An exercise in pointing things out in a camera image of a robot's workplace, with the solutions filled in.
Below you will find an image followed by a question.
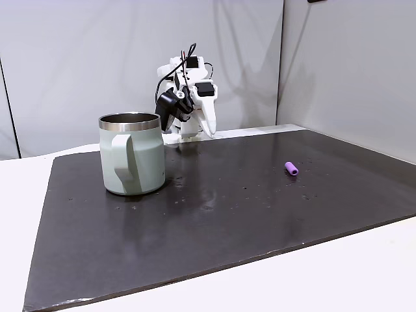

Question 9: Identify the black table mat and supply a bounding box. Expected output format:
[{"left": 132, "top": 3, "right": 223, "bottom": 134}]
[{"left": 22, "top": 129, "right": 416, "bottom": 312}]

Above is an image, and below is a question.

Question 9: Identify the pale green steel mug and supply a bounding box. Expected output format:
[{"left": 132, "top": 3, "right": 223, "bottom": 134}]
[{"left": 98, "top": 112, "right": 166, "bottom": 196}]

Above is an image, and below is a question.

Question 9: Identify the black camera box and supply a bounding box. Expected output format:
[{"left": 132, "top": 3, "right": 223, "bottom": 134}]
[{"left": 155, "top": 90, "right": 183, "bottom": 133}]

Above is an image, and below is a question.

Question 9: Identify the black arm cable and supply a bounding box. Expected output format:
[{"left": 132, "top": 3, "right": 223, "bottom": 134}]
[{"left": 155, "top": 43, "right": 198, "bottom": 110}]

